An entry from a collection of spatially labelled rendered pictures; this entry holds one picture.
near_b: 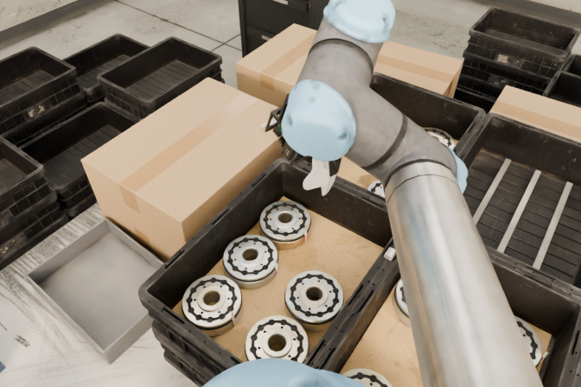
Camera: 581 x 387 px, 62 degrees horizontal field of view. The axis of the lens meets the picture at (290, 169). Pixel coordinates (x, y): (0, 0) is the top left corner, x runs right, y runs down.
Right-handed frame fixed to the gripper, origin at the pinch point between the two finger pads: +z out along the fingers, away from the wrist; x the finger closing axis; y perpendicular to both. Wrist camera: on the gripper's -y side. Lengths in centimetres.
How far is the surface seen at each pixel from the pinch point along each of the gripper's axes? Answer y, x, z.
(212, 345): 27.2, 17.6, 5.5
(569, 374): -10, 49, -7
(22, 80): 24, -124, 108
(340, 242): -5.8, 13.3, 17.7
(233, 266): 15.1, 6.8, 17.2
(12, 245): 51, -48, 89
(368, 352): 5.4, 31.9, 10.5
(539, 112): -71, 13, 14
